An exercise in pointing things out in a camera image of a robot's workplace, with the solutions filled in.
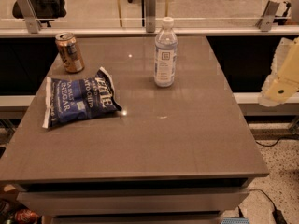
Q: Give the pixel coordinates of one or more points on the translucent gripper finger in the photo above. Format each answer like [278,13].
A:
[275,90]

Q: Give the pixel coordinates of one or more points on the blue kettle chip bag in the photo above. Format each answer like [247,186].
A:
[81,99]

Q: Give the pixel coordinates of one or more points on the black power adapter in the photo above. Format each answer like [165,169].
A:
[278,217]

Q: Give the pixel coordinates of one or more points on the metal glass bracket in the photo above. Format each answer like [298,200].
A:
[27,10]
[150,15]
[269,13]

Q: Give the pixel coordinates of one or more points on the left metal glass bracket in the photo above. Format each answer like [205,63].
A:
[27,10]

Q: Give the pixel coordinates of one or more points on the centre metal glass bracket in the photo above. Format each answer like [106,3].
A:
[150,15]

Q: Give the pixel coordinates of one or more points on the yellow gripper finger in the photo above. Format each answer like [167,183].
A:
[290,67]

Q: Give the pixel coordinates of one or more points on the clear plastic water bottle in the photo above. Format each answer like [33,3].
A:
[166,44]

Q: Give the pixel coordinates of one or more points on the red soda can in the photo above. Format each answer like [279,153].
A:
[26,216]

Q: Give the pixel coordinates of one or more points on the gold soda can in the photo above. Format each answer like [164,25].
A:
[69,51]

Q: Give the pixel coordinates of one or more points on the right metal glass bracket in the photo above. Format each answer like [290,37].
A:
[269,13]

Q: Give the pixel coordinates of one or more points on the black office chair left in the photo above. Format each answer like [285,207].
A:
[48,10]

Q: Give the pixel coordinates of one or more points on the grey drawer cabinet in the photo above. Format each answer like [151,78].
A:
[202,202]

